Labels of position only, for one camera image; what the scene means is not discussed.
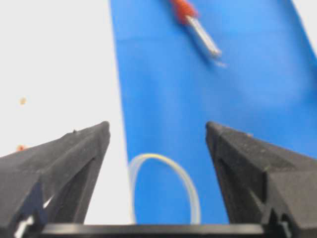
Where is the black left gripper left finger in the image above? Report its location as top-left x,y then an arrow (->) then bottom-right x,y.
0,121 -> 110,238

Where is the red soldering iron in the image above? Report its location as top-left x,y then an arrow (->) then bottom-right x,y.
168,0 -> 227,68

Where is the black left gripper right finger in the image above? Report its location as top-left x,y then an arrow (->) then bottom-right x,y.
206,121 -> 317,238

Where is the yellow solder wire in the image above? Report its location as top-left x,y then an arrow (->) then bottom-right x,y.
128,153 -> 201,225

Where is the blue table cloth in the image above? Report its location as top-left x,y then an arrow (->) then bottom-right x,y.
110,0 -> 317,224

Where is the white foam board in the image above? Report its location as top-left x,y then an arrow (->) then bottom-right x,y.
0,0 -> 133,225

